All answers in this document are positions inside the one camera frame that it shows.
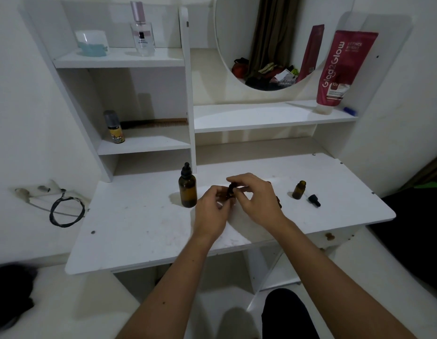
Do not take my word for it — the person's right hand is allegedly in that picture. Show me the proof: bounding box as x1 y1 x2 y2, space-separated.
226 172 289 233

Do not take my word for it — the person's left hand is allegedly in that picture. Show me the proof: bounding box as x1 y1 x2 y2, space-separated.
192 185 237 243

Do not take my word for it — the person's left forearm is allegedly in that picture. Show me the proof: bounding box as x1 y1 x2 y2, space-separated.
115 232 223 339

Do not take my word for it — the person's right forearm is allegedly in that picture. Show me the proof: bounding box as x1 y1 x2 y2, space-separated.
269 217 417 339

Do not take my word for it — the large amber dropper bottle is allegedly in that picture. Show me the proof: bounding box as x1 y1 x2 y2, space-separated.
178 162 198 209

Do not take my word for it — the white vanity table with shelves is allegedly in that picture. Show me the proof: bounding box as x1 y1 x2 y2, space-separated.
19 0 415 312

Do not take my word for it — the brown comb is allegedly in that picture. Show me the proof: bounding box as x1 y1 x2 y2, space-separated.
120 118 188 128

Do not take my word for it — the person's black trouser leg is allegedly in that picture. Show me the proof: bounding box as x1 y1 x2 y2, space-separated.
261 288 321 339

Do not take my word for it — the small yellow label bottle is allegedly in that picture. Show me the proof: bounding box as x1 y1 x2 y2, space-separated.
103 110 126 145

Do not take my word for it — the oval mirror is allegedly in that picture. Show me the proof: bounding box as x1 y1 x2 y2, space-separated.
214 0 357 92

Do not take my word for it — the red lotion tube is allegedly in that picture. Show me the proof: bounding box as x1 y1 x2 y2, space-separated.
316 30 379 116

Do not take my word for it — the black bedding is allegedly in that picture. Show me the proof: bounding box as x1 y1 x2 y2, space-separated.
367 183 437 291

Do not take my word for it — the clear perfume bottle pink cap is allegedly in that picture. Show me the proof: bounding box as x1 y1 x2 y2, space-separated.
130 1 156 57

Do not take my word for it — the white power strip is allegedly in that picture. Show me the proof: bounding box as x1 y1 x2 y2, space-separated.
14 180 69 204

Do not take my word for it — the teal plastic piece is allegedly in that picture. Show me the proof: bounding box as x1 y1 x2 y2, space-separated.
78 42 109 57

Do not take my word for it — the white cream jar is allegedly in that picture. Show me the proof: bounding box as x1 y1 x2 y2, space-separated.
75 30 109 50

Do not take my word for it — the black cloth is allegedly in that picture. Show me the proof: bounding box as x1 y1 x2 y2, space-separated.
0 264 38 332

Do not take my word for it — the black cable loop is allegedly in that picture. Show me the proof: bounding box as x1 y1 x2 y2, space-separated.
49 189 86 229

